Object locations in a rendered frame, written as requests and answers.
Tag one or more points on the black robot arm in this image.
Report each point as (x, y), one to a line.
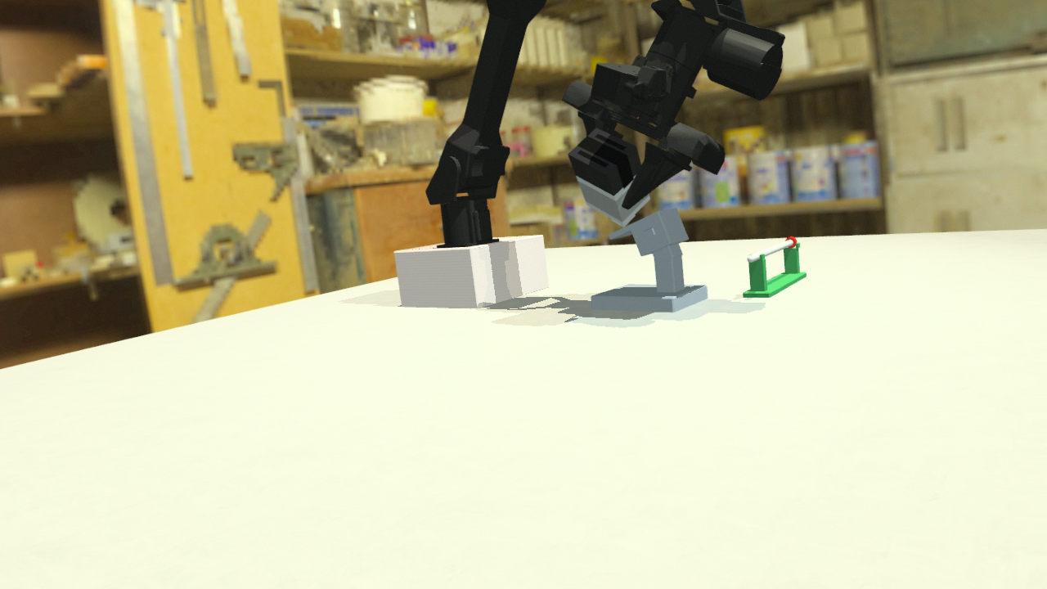
(735, 54)

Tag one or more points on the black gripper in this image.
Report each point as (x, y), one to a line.
(678, 144)

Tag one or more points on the grey pin with red head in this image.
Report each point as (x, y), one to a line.
(790, 243)

